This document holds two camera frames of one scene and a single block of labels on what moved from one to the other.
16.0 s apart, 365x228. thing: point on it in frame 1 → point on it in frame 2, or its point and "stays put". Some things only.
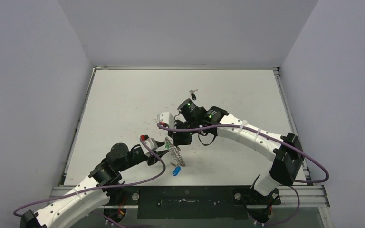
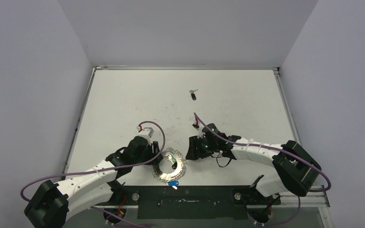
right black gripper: x=181 y=138 → x=194 y=148
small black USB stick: x=192 y=94 stays put
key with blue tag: x=176 y=171 → x=173 y=184
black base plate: x=190 y=202 stays put
